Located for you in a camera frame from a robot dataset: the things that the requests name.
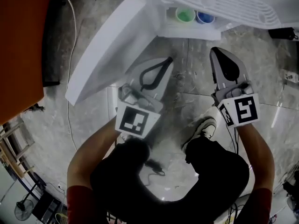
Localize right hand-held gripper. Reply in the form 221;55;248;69
209;47;261;128

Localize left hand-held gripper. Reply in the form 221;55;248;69
114;56;175;140

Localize blue plastic cup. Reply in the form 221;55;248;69
196;11;216;25

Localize green plastic cup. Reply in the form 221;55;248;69
175;7;196;23

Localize person's right forearm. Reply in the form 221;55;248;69
236;123;276;193

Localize person's left forearm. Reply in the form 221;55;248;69
67;119;125;191

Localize person's right white shoe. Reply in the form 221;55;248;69
181;105;218;151

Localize white bottle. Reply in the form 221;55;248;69
283;70;299;84

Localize black bottle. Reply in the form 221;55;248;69
268;27;299;41

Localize black device on floor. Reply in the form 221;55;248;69
144;159;166;187

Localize person's black trousers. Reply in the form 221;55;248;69
90;138;250;222

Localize orange sofa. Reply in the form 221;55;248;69
0;0;66;126

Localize wooden rack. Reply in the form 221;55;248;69
0;122;36;180

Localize black floor fan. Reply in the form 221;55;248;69
14;192;34;222

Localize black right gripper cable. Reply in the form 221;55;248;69
223;122;241;155

